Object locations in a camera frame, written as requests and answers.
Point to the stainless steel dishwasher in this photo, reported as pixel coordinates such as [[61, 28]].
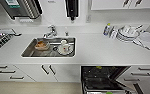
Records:
[[87, 75]]

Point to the white mug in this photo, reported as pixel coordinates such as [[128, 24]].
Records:
[[64, 47]]

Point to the chrome faucet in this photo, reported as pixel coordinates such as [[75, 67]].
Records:
[[50, 31]]

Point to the orange bowl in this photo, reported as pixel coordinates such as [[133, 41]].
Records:
[[41, 45]]

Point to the white two-door sink cabinet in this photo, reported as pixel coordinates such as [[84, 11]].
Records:
[[51, 71]]

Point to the blue dish soap bottle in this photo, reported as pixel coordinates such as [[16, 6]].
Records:
[[107, 30]]

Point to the black soap dispenser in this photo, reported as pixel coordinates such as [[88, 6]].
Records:
[[72, 9]]

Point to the small white bottle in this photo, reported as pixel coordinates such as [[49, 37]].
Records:
[[113, 33]]

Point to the stainless steel sink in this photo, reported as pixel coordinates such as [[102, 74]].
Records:
[[27, 51]]

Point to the stack of white dishes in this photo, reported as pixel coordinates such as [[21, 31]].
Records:
[[128, 34]]

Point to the steel paper towel dispenser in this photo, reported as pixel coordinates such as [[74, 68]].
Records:
[[22, 8]]

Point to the white drawer unit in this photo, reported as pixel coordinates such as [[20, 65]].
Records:
[[7, 72], [142, 75]]

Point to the dish tray with cups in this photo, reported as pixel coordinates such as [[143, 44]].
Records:
[[2, 38]]

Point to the grey white dish cloth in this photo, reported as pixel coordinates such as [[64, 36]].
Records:
[[149, 41]]

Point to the white wall outlet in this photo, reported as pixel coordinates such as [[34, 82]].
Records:
[[88, 18]]

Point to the white wall cabinet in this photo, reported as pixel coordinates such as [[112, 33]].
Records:
[[124, 4]]

